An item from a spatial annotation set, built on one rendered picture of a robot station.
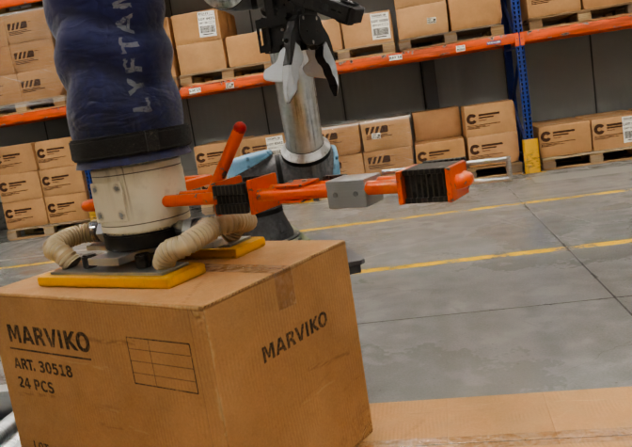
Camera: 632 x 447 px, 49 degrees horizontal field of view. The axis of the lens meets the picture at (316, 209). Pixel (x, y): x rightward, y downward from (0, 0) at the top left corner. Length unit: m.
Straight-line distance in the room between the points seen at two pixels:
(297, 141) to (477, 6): 6.57
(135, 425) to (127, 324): 0.19
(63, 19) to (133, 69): 0.15
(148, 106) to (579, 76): 8.91
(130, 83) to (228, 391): 0.56
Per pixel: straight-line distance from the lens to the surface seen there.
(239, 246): 1.35
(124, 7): 1.30
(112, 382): 1.28
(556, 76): 9.88
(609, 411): 1.51
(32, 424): 1.55
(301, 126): 1.99
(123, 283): 1.27
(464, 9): 8.46
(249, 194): 1.17
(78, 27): 1.31
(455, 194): 1.02
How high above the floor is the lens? 1.22
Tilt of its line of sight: 9 degrees down
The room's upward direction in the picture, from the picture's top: 9 degrees counter-clockwise
